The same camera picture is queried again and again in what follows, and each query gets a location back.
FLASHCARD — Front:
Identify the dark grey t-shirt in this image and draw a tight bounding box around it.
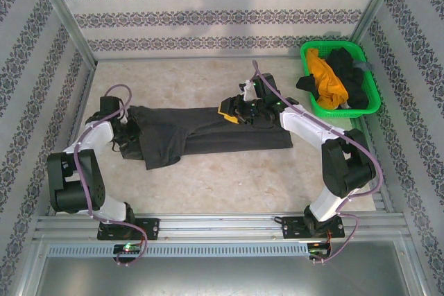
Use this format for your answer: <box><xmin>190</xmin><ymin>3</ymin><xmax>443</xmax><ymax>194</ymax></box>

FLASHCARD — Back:
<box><xmin>119</xmin><ymin>105</ymin><xmax>295</xmax><ymax>171</ymax></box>

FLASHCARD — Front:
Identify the orange t-shirt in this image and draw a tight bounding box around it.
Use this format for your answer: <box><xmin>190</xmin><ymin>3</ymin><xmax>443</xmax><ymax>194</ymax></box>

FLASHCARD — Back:
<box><xmin>305</xmin><ymin>49</ymin><xmax>350</xmax><ymax>110</ymax></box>

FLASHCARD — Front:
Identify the black t-shirt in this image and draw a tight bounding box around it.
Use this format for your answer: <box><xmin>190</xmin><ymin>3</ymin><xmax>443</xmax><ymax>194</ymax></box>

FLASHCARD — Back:
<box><xmin>295</xmin><ymin>49</ymin><xmax>370</xmax><ymax>110</ymax></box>

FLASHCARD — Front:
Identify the left controller board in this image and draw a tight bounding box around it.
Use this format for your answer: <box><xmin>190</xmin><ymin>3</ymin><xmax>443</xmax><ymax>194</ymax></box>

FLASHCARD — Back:
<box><xmin>113</xmin><ymin>243</ymin><xmax>143</xmax><ymax>256</ymax></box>

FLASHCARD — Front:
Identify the controller board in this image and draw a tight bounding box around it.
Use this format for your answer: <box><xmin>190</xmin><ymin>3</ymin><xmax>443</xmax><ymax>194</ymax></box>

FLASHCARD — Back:
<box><xmin>113</xmin><ymin>243</ymin><xmax>143</xmax><ymax>256</ymax></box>
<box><xmin>307</xmin><ymin>242</ymin><xmax>331</xmax><ymax>257</ymax></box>

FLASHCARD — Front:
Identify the green plastic basket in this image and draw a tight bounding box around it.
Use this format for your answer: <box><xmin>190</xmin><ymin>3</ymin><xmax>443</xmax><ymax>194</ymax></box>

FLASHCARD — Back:
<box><xmin>300</xmin><ymin>41</ymin><xmax>382</xmax><ymax>116</ymax></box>

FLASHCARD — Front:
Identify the grey tape piece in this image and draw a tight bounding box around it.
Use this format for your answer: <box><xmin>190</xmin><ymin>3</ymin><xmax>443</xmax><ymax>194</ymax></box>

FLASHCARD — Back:
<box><xmin>353</xmin><ymin>60</ymin><xmax>377</xmax><ymax>73</ymax></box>

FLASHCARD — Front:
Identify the right controller board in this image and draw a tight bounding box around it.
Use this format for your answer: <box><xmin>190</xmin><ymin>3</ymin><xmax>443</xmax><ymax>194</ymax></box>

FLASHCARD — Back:
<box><xmin>307</xmin><ymin>242</ymin><xmax>331</xmax><ymax>257</ymax></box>

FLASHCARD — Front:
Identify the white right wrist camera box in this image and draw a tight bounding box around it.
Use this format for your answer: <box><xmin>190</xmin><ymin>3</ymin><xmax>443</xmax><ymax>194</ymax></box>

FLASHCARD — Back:
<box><xmin>239</xmin><ymin>80</ymin><xmax>257</xmax><ymax>102</ymax></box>

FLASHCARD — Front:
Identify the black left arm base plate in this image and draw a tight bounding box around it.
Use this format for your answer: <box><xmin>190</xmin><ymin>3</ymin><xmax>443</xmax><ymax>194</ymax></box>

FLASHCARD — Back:
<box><xmin>96</xmin><ymin>218</ymin><xmax>160</xmax><ymax>241</ymax></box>

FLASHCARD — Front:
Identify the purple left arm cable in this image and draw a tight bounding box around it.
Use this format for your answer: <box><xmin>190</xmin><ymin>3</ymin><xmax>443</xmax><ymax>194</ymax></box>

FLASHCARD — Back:
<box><xmin>74</xmin><ymin>84</ymin><xmax>148</xmax><ymax>268</ymax></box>

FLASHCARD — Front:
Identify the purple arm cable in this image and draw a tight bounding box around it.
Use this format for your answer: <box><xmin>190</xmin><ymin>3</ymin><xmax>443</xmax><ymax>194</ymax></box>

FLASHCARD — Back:
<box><xmin>253</xmin><ymin>60</ymin><xmax>384</xmax><ymax>265</ymax></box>
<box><xmin>74</xmin><ymin>84</ymin><xmax>148</xmax><ymax>268</ymax></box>

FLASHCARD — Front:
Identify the aluminium mounting rail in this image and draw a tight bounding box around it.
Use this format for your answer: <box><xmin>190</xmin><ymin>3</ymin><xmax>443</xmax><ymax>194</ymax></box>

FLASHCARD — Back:
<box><xmin>33</xmin><ymin>212</ymin><xmax>407</xmax><ymax>242</ymax></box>

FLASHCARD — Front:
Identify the aluminium frame post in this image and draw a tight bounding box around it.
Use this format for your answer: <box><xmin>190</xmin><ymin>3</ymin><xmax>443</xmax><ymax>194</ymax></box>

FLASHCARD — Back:
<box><xmin>29</xmin><ymin>0</ymin><xmax>99</xmax><ymax>67</ymax></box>
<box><xmin>349</xmin><ymin>0</ymin><xmax>407</xmax><ymax>44</ymax></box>

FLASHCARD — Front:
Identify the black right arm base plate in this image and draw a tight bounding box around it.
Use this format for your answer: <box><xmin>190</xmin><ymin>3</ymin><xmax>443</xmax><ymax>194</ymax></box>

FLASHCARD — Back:
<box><xmin>281</xmin><ymin>214</ymin><xmax>346</xmax><ymax>240</ymax></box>

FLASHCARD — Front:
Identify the slotted grey cable duct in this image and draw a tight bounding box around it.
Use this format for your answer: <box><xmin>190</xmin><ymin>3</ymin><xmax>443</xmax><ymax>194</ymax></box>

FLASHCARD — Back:
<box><xmin>46</xmin><ymin>242</ymin><xmax>329</xmax><ymax>259</ymax></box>

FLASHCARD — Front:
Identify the aluminium side rail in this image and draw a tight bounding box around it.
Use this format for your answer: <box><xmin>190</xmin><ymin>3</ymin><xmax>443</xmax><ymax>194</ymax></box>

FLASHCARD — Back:
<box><xmin>357</xmin><ymin>115</ymin><xmax>395</xmax><ymax>212</ymax></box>

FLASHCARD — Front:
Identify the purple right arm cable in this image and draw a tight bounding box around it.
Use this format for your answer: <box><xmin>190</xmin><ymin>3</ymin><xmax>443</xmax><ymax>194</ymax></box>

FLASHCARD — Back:
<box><xmin>253</xmin><ymin>60</ymin><xmax>384</xmax><ymax>265</ymax></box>

